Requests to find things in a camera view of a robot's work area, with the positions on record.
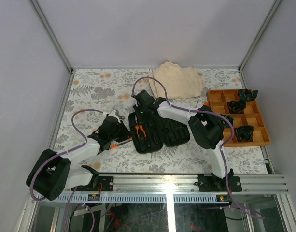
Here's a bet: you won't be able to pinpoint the dark tape roll bottom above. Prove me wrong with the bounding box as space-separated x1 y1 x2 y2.
235 125 254 142

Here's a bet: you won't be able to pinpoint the floral table mat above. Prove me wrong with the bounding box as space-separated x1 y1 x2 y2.
47 67 269 174

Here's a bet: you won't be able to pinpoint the dark green tool case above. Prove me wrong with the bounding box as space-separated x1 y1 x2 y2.
128 110 190 154

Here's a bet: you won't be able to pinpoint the orange utility knife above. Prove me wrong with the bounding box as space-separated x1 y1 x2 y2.
110 138 132 149

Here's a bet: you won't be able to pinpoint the dark tape roll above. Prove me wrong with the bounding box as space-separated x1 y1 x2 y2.
227 100 246 114
235 125 254 142
238 89 258 102
220 114 234 128

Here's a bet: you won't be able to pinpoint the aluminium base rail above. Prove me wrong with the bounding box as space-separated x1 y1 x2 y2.
55 174 289 203

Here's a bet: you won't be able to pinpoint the cream cloth bag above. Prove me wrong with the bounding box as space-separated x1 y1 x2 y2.
149 61 204 99

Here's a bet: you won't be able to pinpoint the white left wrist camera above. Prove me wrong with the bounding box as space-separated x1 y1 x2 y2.
107 109 125 123

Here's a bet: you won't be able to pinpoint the orange black needle-nose pliers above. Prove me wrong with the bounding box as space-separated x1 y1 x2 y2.
135 124 147 140

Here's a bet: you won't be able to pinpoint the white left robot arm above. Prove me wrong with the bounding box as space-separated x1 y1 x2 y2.
26 116 131 201

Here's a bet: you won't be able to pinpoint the orange compartment tray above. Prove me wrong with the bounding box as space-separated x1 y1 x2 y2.
207 89 270 147

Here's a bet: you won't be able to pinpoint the dark tape roll top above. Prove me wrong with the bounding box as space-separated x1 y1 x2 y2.
238 89 258 102

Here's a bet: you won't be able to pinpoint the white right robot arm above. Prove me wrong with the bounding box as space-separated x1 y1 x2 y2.
132 90 233 191

